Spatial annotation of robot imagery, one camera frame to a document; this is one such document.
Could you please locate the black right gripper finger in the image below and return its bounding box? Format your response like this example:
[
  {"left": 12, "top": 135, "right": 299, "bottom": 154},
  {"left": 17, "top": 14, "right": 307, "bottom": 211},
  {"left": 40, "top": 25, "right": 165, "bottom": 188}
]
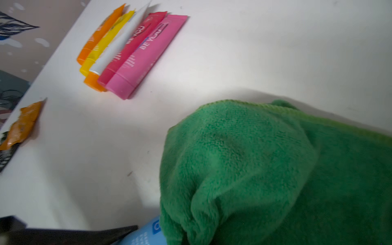
[{"left": 1, "top": 215, "right": 138, "bottom": 245}]

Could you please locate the light blue toothpaste tube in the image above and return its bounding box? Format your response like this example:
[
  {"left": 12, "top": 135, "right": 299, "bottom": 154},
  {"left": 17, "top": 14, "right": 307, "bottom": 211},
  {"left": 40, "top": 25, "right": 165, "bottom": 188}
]
[{"left": 117, "top": 216, "right": 167, "bottom": 245}]

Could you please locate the light pink toothpaste tube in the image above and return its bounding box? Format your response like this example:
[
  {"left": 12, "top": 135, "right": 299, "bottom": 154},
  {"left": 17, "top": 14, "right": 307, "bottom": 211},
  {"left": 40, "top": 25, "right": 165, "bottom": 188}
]
[{"left": 106, "top": 15, "right": 188, "bottom": 100}]

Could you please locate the green microfibre cloth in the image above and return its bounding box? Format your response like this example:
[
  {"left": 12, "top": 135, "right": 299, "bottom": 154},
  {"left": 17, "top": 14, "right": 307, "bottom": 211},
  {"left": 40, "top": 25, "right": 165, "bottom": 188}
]
[{"left": 159, "top": 100, "right": 392, "bottom": 245}]

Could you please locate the white orange-capped toothpaste tube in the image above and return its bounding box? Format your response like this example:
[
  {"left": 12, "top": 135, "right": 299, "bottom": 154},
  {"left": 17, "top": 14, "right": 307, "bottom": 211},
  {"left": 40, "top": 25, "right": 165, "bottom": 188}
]
[{"left": 80, "top": 1, "right": 151, "bottom": 92}]

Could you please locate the yellow toothpaste tube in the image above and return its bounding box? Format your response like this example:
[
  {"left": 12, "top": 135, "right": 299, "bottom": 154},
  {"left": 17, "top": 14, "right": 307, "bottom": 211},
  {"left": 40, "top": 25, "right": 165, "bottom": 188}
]
[{"left": 80, "top": 10, "right": 135, "bottom": 77}]

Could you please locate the orange toothpaste tube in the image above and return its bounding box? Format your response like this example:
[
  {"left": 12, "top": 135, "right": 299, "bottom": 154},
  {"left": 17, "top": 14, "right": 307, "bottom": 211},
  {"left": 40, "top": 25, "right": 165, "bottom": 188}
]
[{"left": 77, "top": 4, "right": 126, "bottom": 65}]

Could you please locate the dark pink toothpaste tube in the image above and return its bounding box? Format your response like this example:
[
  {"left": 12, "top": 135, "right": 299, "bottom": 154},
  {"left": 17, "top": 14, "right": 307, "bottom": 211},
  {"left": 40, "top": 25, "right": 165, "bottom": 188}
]
[{"left": 91, "top": 11, "right": 167, "bottom": 87}]

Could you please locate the orange snack wrapper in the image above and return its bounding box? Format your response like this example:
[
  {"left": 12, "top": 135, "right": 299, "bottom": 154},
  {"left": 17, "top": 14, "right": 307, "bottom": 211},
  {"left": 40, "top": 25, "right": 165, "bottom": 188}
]
[{"left": 0, "top": 97, "right": 47, "bottom": 172}]

